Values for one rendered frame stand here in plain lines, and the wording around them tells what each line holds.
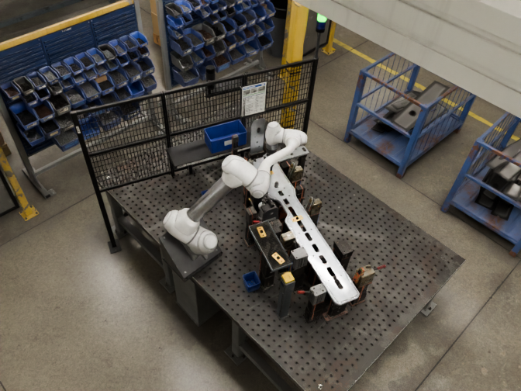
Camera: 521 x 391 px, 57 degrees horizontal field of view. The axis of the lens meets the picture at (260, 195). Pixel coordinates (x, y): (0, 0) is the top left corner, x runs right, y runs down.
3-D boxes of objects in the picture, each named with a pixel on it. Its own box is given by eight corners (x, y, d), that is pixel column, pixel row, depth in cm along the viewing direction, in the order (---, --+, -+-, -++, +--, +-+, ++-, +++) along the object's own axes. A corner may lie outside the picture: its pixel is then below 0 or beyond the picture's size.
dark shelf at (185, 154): (280, 140, 395) (280, 137, 393) (174, 169, 367) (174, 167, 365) (268, 124, 408) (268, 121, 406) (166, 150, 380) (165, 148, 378)
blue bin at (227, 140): (246, 143, 386) (247, 131, 376) (212, 153, 376) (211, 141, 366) (239, 131, 395) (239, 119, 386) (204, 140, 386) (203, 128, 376)
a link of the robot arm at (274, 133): (263, 144, 339) (282, 147, 338) (264, 127, 327) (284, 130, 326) (266, 134, 346) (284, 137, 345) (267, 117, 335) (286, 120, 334)
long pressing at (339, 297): (365, 295, 304) (365, 294, 302) (334, 307, 297) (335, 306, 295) (271, 154, 385) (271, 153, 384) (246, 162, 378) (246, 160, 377)
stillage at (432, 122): (405, 99, 606) (428, 30, 535) (460, 132, 569) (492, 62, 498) (343, 140, 549) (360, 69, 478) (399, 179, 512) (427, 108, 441)
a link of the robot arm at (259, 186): (275, 176, 301) (259, 164, 296) (271, 195, 288) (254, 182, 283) (262, 187, 308) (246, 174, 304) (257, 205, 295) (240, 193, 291)
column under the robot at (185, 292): (198, 326, 390) (194, 284, 340) (175, 302, 403) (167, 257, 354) (226, 304, 404) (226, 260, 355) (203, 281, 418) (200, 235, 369)
